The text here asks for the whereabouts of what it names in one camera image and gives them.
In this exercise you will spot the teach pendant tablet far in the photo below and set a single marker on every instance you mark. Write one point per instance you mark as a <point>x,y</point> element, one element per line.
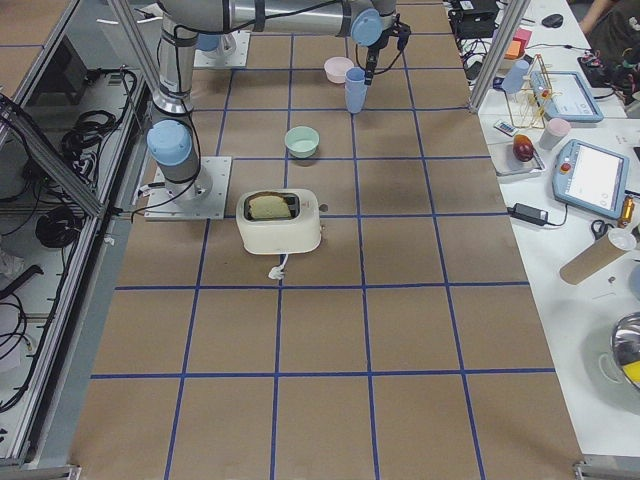
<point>565,95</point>

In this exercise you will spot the pink bowl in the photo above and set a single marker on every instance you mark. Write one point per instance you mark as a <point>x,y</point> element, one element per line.
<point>336,67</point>

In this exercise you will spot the white toaster with bread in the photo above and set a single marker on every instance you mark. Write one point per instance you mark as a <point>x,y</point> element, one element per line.
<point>281,221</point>

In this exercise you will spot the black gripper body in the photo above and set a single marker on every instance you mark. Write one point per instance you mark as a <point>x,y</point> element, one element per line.
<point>371,54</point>

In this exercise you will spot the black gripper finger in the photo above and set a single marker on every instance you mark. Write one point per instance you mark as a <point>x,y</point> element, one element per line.
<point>370,66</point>

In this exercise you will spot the cardboard tube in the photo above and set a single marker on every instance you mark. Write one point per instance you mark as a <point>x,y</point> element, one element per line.
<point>616,243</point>

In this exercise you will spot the teach pendant tablet near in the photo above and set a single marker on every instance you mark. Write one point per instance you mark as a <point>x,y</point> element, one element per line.
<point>591,178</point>

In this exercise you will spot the black power adapter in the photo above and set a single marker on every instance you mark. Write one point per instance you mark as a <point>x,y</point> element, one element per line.
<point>528,214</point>

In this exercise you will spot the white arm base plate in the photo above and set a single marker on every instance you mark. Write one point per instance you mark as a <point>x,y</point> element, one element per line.
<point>237,60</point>

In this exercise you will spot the pale pink cup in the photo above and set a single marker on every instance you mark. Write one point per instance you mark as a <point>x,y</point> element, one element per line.
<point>555,130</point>

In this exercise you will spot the light blue plastic cup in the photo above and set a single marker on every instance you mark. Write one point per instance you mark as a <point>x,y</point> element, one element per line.
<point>355,100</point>

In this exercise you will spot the teach pendant tablet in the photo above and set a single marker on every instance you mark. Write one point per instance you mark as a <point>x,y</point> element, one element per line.
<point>565,95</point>
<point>591,178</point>

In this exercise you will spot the gold wire rack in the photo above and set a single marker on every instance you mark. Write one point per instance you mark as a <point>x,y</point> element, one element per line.
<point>529,106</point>

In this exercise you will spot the green bowl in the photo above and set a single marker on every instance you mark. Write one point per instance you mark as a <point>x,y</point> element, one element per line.
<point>302,141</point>

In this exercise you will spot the red apple on scale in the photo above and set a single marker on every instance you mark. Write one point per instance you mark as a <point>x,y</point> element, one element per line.
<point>522,148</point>

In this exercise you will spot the metal bowl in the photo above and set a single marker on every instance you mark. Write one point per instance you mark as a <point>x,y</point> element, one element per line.
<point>620,363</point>

